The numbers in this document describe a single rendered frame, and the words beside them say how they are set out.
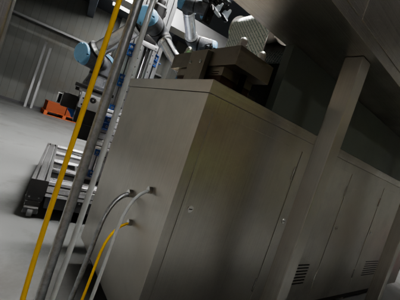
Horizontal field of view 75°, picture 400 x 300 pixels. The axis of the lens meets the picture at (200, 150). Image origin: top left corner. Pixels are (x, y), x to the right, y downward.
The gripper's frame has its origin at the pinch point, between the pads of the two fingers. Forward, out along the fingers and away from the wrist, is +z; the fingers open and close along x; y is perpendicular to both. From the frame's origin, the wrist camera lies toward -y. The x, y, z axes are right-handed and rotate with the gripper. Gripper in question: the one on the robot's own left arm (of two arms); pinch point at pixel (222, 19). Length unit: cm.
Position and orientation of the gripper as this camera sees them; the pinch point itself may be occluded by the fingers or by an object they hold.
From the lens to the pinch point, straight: 148.6
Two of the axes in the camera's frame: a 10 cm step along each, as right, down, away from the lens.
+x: 7.6, 2.4, 6.0
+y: 6.1, -5.9, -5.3
